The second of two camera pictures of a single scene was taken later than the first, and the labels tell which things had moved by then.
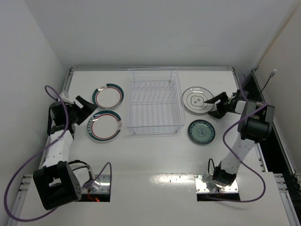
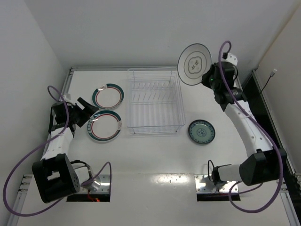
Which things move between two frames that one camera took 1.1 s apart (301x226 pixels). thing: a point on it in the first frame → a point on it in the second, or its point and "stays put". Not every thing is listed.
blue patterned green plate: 201,132 stays put
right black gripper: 224,104 → 209,76
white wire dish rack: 154,103 stays put
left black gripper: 76,111 stays put
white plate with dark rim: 194,98 → 193,60
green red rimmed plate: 104,125 stays put
